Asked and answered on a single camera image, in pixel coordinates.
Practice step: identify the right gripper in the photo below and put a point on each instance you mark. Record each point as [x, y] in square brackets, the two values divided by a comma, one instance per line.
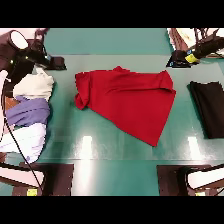
[178, 59]

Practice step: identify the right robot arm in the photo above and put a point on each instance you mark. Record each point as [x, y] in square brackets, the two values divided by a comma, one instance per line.
[210, 46]

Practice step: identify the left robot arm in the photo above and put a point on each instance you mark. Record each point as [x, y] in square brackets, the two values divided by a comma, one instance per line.
[19, 40]

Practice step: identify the white garment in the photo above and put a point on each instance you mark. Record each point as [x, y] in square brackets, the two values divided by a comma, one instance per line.
[25, 140]

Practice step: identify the purple garment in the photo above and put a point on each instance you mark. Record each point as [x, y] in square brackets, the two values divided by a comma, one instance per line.
[28, 112]

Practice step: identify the black garment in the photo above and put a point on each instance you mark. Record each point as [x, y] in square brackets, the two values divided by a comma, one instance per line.
[210, 110]

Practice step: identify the cream garment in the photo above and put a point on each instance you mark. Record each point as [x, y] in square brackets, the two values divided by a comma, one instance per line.
[34, 85]

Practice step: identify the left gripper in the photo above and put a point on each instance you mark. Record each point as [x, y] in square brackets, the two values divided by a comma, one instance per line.
[56, 63]

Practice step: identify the red T-shirt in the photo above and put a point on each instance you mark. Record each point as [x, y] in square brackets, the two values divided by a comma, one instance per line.
[133, 100]

